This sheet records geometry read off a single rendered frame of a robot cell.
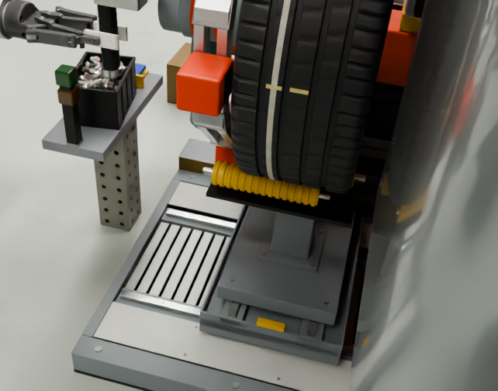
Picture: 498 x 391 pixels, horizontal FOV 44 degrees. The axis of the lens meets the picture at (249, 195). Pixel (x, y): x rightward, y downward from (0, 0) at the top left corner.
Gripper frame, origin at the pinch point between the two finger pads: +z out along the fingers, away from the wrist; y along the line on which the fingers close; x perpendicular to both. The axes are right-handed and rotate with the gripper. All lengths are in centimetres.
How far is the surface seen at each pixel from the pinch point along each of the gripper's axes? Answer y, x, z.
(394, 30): -61, -15, 56
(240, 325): 8, -68, 34
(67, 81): -10.7, -19.2, -16.0
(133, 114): -30.4, -38.1, -8.9
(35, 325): 12, -83, -22
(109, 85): -25.5, -27.4, -12.8
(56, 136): -13.7, -38.0, -23.0
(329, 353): 8, -70, 56
